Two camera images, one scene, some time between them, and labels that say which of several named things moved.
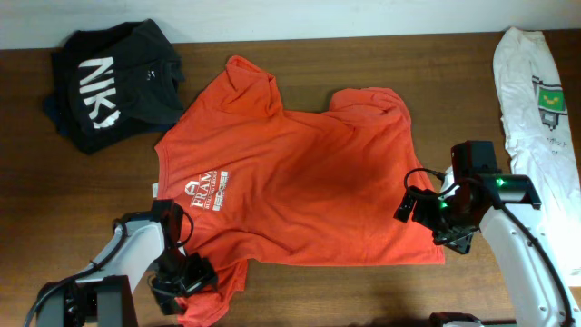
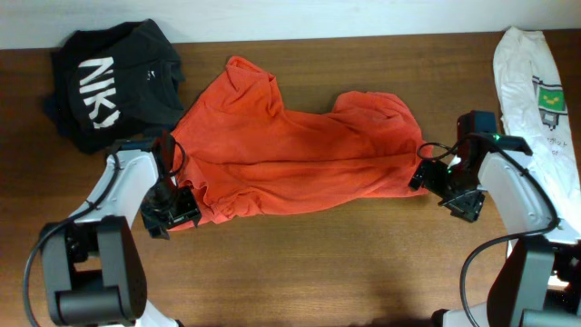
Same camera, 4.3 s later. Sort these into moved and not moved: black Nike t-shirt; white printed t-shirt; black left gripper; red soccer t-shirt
Moved: black left gripper; red soccer t-shirt
Not moved: black Nike t-shirt; white printed t-shirt
